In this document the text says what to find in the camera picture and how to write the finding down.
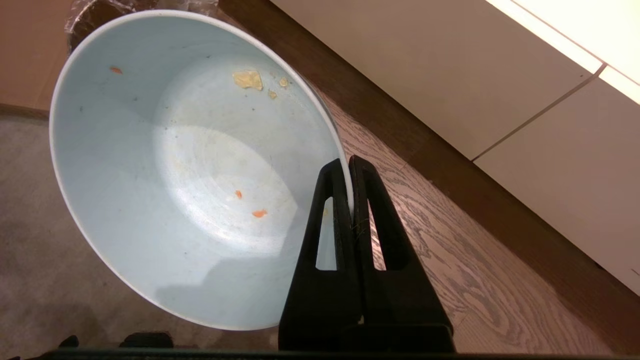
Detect trash bin with plastic liner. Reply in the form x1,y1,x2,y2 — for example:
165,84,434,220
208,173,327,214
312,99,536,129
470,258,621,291
65,0,221,53

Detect white cabinet door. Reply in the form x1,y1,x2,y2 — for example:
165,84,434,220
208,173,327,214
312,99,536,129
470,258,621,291
270,0,607,161
473,66,640,296

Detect yellow food scrap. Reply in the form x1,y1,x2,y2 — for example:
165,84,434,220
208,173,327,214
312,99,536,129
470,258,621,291
232,70,264,92

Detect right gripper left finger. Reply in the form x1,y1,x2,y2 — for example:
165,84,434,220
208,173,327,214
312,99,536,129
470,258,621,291
278,158,363,352

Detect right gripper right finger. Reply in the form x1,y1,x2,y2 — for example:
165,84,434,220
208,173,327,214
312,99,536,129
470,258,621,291
348,155,456,353

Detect light blue bowl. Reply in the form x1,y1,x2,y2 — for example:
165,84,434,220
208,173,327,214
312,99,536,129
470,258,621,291
49,9,355,332

